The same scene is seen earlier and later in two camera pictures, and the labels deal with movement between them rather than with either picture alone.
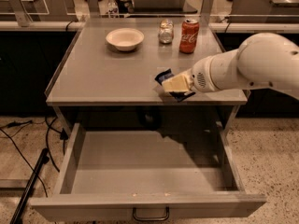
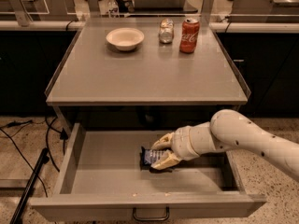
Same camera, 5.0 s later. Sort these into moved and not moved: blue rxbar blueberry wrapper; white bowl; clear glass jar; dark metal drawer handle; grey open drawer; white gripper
Moved: white gripper; blue rxbar blueberry wrapper
Not moved: grey open drawer; clear glass jar; white bowl; dark metal drawer handle
